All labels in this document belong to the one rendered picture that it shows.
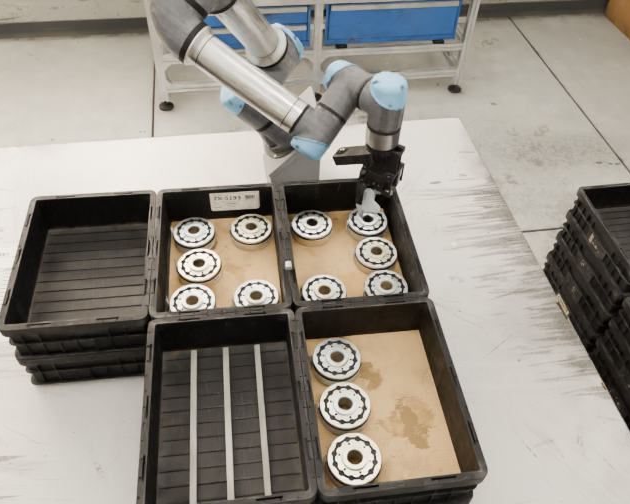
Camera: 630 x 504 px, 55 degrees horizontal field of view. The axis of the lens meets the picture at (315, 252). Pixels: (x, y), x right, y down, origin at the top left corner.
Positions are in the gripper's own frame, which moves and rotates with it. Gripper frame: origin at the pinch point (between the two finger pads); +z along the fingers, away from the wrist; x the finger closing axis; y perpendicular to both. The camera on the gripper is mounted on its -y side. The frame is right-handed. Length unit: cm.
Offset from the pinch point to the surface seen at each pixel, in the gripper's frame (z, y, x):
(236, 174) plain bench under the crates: 24, -50, 15
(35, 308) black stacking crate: 11, -53, -59
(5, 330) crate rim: 1, -45, -70
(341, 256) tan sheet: 10.9, -0.8, -8.9
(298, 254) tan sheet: 10.9, -10.3, -13.9
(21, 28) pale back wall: 87, -286, 118
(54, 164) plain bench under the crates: 24, -101, -11
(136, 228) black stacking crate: 11, -50, -28
